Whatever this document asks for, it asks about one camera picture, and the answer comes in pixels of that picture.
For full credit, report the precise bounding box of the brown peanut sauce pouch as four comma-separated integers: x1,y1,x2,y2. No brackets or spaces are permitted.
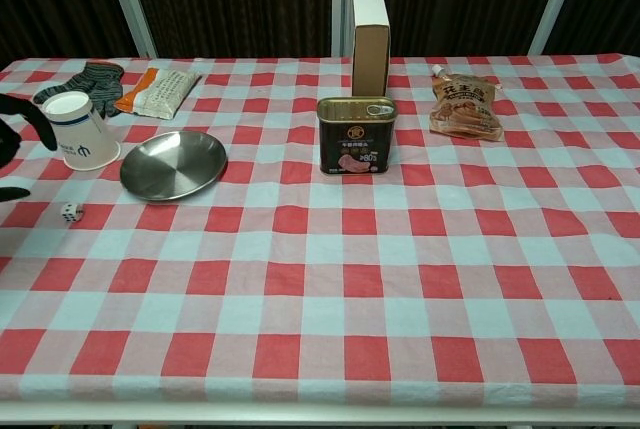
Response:
429,63,504,142

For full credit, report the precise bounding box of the orange white snack packet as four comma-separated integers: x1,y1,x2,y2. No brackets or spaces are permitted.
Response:
114,67,202,121

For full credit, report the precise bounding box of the white paper cup blue logo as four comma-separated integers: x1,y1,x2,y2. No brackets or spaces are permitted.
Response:
40,90,122,172

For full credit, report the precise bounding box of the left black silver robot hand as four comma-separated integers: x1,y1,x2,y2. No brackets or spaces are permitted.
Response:
0,93,59,203

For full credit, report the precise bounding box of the grey striped knit glove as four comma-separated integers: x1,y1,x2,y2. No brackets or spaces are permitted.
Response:
32,61,126,119

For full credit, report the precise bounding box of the steel pot lid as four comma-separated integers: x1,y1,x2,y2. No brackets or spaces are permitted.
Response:
119,131,229,203

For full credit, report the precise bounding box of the white cardboard box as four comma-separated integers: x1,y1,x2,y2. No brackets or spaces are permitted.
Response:
349,0,392,99

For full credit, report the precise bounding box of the red white checkered tablecloth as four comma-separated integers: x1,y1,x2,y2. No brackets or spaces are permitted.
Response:
0,54,640,408

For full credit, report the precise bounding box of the black luncheon meat can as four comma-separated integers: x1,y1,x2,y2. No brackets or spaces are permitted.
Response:
316,96,398,176

